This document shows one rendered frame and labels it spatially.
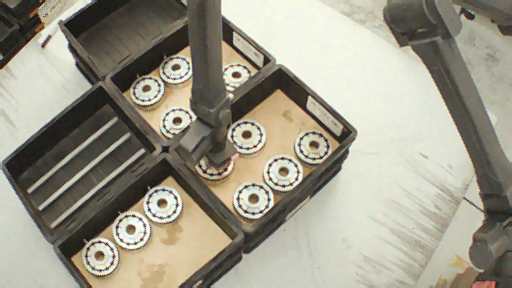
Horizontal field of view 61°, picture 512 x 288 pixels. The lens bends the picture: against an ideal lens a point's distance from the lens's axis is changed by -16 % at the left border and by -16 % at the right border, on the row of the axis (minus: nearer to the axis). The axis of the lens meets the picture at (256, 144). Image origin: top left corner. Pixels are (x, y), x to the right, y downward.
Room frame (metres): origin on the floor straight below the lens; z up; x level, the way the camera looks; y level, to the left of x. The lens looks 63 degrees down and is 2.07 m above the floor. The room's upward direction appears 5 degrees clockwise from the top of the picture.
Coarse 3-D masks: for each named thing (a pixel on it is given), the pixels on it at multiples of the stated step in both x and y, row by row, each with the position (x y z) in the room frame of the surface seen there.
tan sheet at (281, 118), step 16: (272, 96) 0.78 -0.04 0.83; (256, 112) 0.73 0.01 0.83; (272, 112) 0.73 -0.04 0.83; (288, 112) 0.74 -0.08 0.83; (304, 112) 0.74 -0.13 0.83; (272, 128) 0.68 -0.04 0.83; (288, 128) 0.69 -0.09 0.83; (304, 128) 0.69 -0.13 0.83; (320, 128) 0.69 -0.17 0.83; (272, 144) 0.63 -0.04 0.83; (288, 144) 0.64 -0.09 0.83; (336, 144) 0.65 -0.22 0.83; (240, 160) 0.58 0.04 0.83; (256, 160) 0.58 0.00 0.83; (240, 176) 0.53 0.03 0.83; (256, 176) 0.54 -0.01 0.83; (304, 176) 0.55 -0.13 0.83; (224, 192) 0.48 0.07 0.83
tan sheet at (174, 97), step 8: (224, 48) 0.94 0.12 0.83; (224, 56) 0.91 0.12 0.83; (232, 56) 0.92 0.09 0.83; (240, 56) 0.92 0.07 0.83; (224, 64) 0.88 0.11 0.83; (248, 64) 0.89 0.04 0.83; (152, 72) 0.84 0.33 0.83; (256, 72) 0.86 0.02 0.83; (168, 88) 0.79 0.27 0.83; (184, 88) 0.79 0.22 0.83; (128, 96) 0.75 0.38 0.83; (168, 96) 0.76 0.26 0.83; (176, 96) 0.76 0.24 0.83; (184, 96) 0.76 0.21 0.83; (168, 104) 0.73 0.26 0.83; (176, 104) 0.73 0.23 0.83; (184, 104) 0.74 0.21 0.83; (144, 112) 0.70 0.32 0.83; (152, 112) 0.70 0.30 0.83; (160, 112) 0.70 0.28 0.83; (152, 120) 0.68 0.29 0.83
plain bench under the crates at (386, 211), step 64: (256, 0) 1.28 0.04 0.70; (64, 64) 0.95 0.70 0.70; (320, 64) 1.01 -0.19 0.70; (384, 64) 1.04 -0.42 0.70; (0, 128) 0.67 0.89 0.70; (384, 128) 0.79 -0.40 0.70; (448, 128) 0.81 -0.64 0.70; (0, 192) 0.44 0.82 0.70; (320, 192) 0.56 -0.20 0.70; (384, 192) 0.57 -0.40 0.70; (448, 192) 0.58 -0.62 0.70; (0, 256) 0.23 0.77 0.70; (256, 256) 0.35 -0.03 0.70; (320, 256) 0.36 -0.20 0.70; (384, 256) 0.37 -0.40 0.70
